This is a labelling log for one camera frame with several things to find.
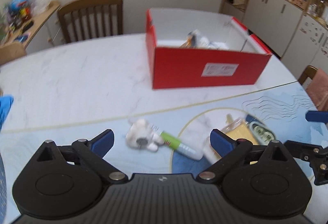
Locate blue cloth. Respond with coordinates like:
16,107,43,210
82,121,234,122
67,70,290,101
0,95,14,130

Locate blue globe toy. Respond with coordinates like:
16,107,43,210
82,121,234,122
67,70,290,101
9,0,29,11

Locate dark wooden chair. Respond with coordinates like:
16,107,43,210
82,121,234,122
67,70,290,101
57,0,123,43

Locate red cardboard shoe box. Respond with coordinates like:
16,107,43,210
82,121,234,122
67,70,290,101
146,8,272,89

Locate white plush toy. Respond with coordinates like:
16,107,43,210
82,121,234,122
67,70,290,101
125,119,164,152

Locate green white tube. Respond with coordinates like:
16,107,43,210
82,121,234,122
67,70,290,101
160,131,203,161

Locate pink cloth on chair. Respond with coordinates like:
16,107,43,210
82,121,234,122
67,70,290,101
306,69,328,111

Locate sponge in plastic wrap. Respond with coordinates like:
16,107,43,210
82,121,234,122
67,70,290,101
203,114,259,165

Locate white wardrobe cabinets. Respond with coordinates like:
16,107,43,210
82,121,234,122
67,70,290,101
221,0,327,78

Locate white sideboard cabinet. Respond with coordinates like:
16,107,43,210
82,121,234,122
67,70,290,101
3,1,66,54

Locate blue white snack bag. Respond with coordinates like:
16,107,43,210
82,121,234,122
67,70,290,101
180,30,229,50

